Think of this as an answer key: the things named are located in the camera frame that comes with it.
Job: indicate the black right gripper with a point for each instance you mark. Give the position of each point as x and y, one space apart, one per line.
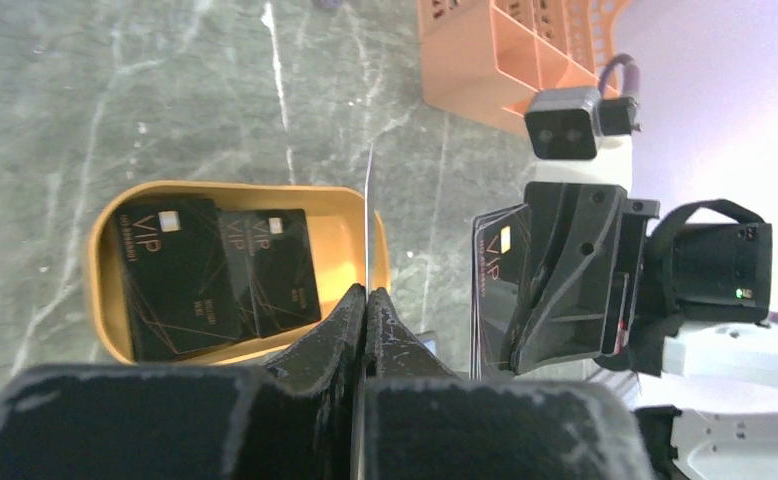
708 261

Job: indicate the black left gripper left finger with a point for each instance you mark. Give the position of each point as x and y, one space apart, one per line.
288 419

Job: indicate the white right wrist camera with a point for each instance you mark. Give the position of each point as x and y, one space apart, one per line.
577 136

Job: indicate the orange oval plastic tray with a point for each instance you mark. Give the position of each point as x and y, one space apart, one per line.
346 247

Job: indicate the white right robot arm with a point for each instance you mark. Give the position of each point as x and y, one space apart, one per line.
721 421

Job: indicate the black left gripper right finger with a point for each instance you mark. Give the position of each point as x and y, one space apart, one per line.
417 420

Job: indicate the peach desk file organizer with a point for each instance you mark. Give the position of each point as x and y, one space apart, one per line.
486 60

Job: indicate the stack of black cards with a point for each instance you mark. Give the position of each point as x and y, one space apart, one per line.
198 278

